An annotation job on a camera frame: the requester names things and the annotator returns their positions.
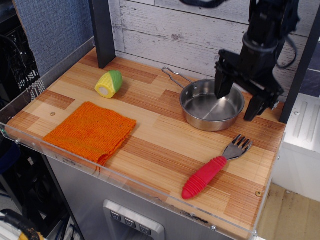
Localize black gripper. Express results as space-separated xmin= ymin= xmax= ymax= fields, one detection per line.
xmin=215 ymin=33 xmax=284 ymax=122

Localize stainless steel saucepan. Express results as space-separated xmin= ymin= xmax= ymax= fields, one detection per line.
xmin=161 ymin=67 xmax=245 ymax=132

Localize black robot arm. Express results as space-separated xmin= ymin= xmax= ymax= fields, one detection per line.
xmin=215 ymin=0 xmax=300 ymax=122

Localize orange knitted cloth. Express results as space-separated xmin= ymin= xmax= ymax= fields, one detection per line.
xmin=43 ymin=102 xmax=137 ymax=166

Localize white side cabinet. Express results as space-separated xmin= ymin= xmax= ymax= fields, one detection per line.
xmin=272 ymin=93 xmax=320 ymax=202

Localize toy corn cob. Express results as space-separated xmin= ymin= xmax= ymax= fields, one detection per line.
xmin=94 ymin=70 xmax=123 ymax=99

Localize clear acrylic table guard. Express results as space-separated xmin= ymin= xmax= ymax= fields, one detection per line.
xmin=0 ymin=50 xmax=285 ymax=240

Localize silver dispenser button panel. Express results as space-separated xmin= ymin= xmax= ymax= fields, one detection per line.
xmin=103 ymin=199 xmax=166 ymax=240

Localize yellow object bottom left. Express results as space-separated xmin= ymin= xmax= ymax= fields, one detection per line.
xmin=18 ymin=228 xmax=44 ymax=240

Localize dark right shelf post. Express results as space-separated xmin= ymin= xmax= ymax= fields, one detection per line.
xmin=279 ymin=0 xmax=320 ymax=124

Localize dark shelf post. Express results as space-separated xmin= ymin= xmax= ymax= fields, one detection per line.
xmin=279 ymin=0 xmax=320 ymax=124
xmin=88 ymin=0 xmax=116 ymax=69

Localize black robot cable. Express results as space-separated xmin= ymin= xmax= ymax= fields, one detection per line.
xmin=178 ymin=0 xmax=301 ymax=69

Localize red handled metal fork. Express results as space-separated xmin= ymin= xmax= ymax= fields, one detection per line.
xmin=181 ymin=134 xmax=253 ymax=200

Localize dark left shelf post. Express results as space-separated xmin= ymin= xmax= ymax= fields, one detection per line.
xmin=88 ymin=0 xmax=116 ymax=69

